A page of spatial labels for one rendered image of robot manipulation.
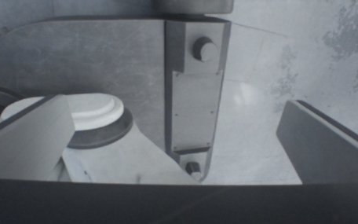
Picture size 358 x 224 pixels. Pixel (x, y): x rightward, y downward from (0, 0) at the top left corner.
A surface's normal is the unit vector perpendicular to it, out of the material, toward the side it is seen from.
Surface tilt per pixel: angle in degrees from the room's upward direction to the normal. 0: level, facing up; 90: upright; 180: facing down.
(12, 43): 0
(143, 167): 90
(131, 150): 90
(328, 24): 0
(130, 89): 0
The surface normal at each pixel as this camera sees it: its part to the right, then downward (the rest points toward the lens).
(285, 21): 0.21, 0.51
